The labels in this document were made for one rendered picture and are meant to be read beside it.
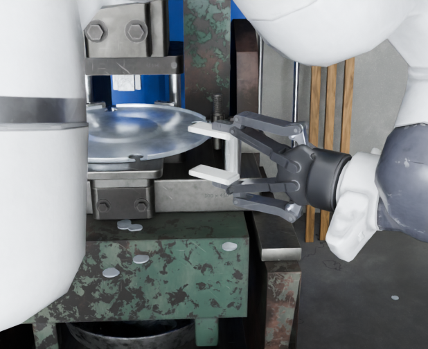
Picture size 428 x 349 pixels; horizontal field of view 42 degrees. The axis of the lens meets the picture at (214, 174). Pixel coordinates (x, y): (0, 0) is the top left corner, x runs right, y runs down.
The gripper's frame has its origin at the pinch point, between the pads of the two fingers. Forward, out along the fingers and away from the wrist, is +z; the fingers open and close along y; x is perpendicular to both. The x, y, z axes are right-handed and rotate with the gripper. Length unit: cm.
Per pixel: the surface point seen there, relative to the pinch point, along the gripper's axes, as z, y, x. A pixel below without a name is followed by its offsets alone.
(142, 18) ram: 15.2, 17.1, -3.6
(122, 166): 6.7, -0.1, 11.1
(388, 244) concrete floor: 9, -79, -131
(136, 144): 11.0, 0.1, 3.7
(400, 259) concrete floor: 1, -79, -122
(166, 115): 17.3, -0.1, -11.0
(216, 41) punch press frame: 22.5, 9.1, -33.9
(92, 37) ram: 20.3, 14.6, 1.9
